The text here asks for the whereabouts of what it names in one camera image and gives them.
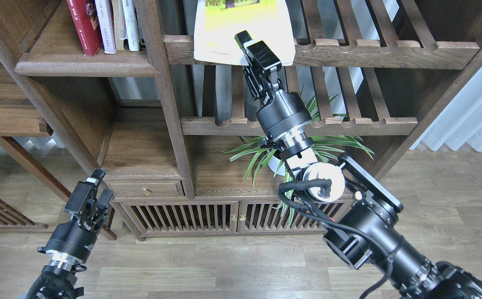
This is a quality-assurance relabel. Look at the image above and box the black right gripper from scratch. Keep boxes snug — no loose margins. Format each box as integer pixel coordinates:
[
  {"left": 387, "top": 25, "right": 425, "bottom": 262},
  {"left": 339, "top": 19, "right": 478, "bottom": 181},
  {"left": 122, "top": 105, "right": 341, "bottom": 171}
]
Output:
[{"left": 235, "top": 31, "right": 311, "bottom": 140}]

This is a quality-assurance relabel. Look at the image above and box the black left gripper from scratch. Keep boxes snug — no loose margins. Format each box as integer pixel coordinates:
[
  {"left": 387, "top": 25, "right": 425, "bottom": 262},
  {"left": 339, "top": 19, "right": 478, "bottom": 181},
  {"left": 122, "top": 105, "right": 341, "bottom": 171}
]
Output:
[{"left": 37, "top": 169, "right": 113, "bottom": 264}]

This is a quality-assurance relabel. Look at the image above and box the yellow green cover book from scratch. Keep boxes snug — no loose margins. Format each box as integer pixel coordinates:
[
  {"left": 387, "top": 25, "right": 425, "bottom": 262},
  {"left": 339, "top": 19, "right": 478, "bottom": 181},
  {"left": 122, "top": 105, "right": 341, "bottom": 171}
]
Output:
[{"left": 193, "top": 0, "right": 296, "bottom": 66}]

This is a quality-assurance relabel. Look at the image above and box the white lavender cover book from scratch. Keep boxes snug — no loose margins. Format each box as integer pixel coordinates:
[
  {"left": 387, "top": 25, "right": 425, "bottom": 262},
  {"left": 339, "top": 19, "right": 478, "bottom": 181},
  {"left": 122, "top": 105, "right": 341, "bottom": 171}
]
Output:
[{"left": 95, "top": 0, "right": 116, "bottom": 54}]

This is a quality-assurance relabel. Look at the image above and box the red cover book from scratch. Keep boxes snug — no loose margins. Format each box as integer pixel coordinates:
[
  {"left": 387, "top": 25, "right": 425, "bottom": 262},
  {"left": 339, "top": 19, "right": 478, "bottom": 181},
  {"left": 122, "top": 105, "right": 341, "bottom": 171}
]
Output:
[{"left": 67, "top": 0, "right": 102, "bottom": 56}]

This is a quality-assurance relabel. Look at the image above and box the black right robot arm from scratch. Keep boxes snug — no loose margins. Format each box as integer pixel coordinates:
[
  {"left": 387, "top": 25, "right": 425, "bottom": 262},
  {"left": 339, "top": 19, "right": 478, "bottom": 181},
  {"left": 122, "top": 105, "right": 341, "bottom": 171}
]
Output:
[{"left": 235, "top": 31, "right": 482, "bottom": 299}]

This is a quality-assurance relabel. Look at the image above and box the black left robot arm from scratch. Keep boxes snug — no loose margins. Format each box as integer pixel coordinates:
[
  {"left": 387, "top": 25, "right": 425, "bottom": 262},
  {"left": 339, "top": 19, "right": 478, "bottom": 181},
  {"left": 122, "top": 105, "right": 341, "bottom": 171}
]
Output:
[{"left": 20, "top": 169, "right": 113, "bottom": 299}]

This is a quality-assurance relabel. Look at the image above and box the brass drawer knob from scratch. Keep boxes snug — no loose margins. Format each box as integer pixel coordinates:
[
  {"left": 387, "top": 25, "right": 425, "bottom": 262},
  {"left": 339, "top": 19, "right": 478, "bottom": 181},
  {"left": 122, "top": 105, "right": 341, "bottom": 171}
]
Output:
[{"left": 142, "top": 186, "right": 151, "bottom": 196}]

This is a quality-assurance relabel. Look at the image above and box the white plant pot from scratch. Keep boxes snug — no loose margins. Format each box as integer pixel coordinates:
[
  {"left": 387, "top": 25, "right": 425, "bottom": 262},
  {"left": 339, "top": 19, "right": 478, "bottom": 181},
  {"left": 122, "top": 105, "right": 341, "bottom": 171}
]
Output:
[{"left": 268, "top": 156, "right": 287, "bottom": 176}]

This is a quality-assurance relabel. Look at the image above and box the dark wooden bookshelf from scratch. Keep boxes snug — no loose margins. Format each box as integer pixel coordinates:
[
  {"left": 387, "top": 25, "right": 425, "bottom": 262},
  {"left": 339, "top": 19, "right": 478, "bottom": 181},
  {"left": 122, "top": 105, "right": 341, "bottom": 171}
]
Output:
[{"left": 0, "top": 0, "right": 482, "bottom": 240}]

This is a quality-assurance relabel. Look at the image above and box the upright dark green book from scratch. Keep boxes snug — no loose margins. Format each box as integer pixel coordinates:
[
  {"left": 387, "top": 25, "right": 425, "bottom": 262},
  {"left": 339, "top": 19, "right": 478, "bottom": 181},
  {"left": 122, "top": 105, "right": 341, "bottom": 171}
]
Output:
[{"left": 137, "top": 19, "right": 147, "bottom": 49}]

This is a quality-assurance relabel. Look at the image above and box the upright white book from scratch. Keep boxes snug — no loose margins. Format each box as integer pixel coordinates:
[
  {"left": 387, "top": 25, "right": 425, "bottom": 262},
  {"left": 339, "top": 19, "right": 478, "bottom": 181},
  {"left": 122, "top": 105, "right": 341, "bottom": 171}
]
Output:
[{"left": 122, "top": 0, "right": 140, "bottom": 51}]

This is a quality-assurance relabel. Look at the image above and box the upright beige book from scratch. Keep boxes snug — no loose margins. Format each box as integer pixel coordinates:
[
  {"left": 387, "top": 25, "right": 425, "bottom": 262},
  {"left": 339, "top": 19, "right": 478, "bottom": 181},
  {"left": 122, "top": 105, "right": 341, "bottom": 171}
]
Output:
[{"left": 111, "top": 0, "right": 127, "bottom": 51}]

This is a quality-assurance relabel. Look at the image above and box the white pleated curtain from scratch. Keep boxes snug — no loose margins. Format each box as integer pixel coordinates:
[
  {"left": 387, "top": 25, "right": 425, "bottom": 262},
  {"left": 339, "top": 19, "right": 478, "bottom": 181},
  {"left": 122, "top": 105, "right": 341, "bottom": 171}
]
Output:
[{"left": 410, "top": 67, "right": 482, "bottom": 152}]

